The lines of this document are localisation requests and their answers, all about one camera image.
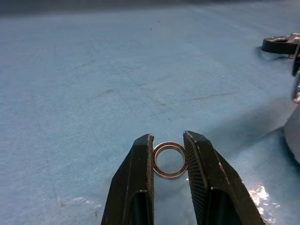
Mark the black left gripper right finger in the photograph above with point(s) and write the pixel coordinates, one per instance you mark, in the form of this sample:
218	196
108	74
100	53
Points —
211	178

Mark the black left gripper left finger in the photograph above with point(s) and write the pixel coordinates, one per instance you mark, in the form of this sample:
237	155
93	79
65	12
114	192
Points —
131	178

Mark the round grey metal disc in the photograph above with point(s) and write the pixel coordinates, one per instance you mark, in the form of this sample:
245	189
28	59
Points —
294	140

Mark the black spoked rotor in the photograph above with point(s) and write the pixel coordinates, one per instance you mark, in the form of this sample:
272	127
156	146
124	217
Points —
269	46

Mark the blue table cover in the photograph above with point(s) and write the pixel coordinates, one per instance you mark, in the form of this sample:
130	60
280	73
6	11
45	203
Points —
93	93

